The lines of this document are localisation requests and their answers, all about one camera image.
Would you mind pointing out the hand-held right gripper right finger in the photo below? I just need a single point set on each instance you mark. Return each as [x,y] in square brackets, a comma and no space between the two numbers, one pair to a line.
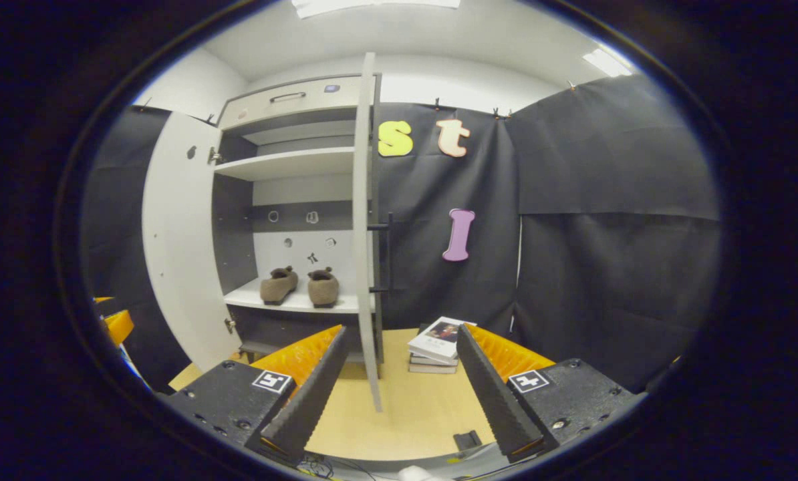
[492,401]

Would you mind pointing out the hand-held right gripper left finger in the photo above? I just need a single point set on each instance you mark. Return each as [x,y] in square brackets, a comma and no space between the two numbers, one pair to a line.
[315,394]

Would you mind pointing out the white shoe cabinet door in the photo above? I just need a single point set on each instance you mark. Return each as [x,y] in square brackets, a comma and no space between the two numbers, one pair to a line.
[182,254]
[364,234]

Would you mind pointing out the brown fuzzy shoe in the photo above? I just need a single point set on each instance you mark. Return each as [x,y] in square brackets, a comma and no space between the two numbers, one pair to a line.
[323,288]
[277,287]

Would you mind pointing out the white grey shoe cabinet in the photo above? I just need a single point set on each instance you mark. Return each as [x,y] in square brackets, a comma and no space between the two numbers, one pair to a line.
[285,164]

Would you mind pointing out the white cabinet drawer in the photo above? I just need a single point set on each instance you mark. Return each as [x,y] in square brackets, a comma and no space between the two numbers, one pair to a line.
[265,110]

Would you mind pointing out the small black block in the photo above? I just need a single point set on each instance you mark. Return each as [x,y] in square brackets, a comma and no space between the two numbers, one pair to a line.
[468,441]

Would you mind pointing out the grey book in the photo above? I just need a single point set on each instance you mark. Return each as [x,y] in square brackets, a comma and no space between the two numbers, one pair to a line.
[432,361]
[432,369]

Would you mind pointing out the white cover book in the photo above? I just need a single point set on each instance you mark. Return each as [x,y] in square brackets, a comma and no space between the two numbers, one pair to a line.
[439,337]

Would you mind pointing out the white cloth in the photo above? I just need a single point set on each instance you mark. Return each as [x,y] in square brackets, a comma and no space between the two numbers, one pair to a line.
[419,474]

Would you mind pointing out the black backdrop cloth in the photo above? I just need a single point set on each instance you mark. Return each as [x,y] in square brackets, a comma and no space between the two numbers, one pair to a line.
[606,167]

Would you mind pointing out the ceiling light panel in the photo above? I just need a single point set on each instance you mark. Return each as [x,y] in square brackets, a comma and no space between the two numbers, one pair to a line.
[372,5]
[606,63]

